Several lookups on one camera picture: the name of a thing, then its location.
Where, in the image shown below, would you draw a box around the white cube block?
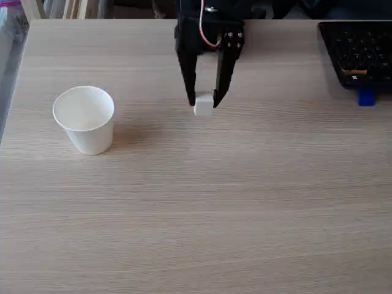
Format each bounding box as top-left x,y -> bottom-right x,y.
193,94 -> 214,117

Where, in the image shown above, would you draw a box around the pale wooden frames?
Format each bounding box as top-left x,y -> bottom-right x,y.
23,0 -> 92,20

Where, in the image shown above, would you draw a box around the white paper cup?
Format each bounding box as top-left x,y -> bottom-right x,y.
52,85 -> 115,156

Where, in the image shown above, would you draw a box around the black keyboard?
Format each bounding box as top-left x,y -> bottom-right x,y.
317,20 -> 392,91

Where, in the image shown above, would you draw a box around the small blue plastic part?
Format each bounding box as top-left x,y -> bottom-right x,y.
357,88 -> 377,107

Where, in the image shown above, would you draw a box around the clear plastic bag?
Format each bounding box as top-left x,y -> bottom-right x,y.
0,0 -> 31,62

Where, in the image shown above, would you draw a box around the white and red cable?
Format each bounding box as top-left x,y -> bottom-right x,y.
198,0 -> 222,48

